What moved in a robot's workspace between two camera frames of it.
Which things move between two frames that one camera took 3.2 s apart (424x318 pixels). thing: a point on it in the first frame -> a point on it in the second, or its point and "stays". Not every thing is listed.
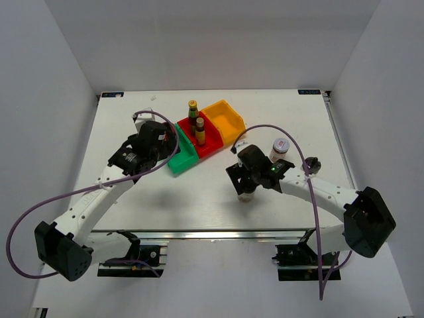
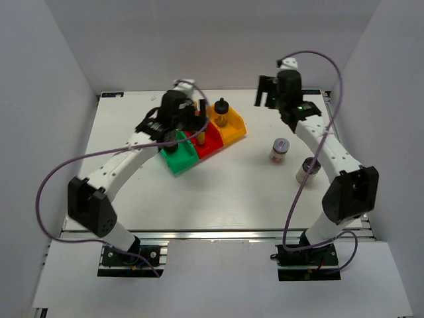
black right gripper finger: x=237 y=175 -> x=264 y=86
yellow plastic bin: x=232 y=124 stays
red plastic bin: x=212 y=140 stays
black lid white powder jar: x=315 y=165 stays
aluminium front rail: x=207 y=234 stays
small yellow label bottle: x=200 y=132 stays
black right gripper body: x=251 y=178 -> x=273 y=90
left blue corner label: x=112 y=95 stays
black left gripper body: x=167 y=148 -> x=187 y=121
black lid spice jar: x=246 y=196 -> x=221 y=108
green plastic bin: x=187 y=159 stays
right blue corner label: x=309 y=91 stays
